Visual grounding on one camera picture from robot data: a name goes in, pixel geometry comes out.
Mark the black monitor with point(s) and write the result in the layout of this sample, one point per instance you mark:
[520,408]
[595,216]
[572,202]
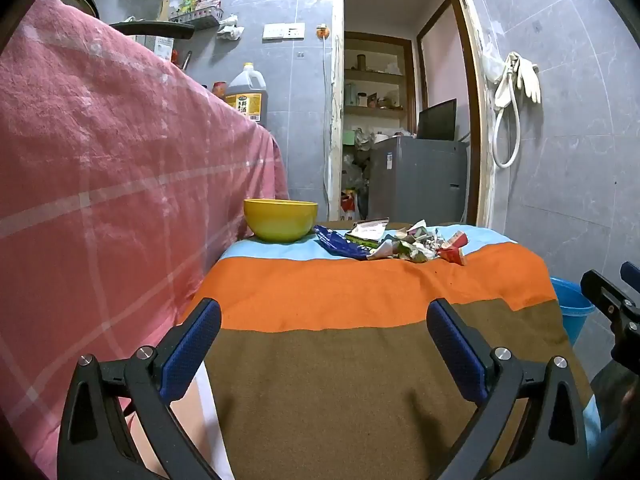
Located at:
[437,120]

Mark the blue snack wrapper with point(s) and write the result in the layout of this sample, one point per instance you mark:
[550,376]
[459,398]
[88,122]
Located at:
[337,242]

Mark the person's right forearm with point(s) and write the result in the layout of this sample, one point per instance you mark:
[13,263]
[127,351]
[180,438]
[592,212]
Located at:
[632,400]

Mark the crumpled white bag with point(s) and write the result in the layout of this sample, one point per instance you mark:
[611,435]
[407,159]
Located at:
[230,27]

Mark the yellow plastic bowl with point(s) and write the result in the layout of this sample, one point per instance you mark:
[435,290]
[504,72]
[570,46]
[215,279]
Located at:
[280,220]

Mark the red and white bag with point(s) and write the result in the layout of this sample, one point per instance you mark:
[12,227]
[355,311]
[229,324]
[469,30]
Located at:
[348,206]

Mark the large cooking oil bottle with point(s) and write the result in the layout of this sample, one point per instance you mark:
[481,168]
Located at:
[247,95]

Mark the wooden door frame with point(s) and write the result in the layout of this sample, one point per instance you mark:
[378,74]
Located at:
[472,85]

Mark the striped blanket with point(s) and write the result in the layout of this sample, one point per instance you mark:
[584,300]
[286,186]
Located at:
[350,285]

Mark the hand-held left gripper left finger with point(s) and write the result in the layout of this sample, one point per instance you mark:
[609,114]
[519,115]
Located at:
[195,340]

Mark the white rubber gloves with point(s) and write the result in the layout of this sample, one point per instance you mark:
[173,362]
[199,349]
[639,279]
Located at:
[527,77]

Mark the pile of plastic bags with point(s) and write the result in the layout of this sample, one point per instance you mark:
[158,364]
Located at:
[359,160]

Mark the row of seasoning packets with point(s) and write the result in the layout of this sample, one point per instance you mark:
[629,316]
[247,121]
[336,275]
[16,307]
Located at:
[209,2]

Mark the white wall switch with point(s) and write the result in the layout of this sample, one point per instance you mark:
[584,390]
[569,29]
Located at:
[273,31]

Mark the red carton piece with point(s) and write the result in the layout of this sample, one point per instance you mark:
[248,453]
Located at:
[452,247]

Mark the blue plastic bucket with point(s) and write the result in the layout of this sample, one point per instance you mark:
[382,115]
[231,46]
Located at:
[570,305]

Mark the white wall socket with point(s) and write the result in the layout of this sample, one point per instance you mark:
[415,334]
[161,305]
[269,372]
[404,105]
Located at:
[294,31]

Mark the green seasoning packet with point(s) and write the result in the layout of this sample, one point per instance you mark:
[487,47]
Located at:
[189,1]

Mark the wooden board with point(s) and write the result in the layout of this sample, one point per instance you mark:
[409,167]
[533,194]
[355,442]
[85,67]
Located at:
[164,9]

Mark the wooden shelf unit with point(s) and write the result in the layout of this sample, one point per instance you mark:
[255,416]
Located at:
[380,75]

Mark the grey wall rack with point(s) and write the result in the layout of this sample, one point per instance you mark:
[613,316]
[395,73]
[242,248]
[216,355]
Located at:
[200,21]

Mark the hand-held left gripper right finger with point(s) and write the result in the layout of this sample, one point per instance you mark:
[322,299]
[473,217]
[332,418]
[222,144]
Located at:
[455,345]

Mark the black pan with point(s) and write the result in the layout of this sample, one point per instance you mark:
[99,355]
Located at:
[155,28]

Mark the person's leg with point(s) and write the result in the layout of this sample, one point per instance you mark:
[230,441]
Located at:
[607,390]

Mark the pink checked cloth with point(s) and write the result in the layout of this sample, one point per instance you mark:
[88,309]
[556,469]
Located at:
[100,185]

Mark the clear plastic bag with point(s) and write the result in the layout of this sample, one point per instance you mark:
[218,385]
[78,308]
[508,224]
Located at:
[492,62]

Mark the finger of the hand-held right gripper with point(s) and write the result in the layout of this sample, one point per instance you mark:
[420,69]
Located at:
[600,292]
[631,272]

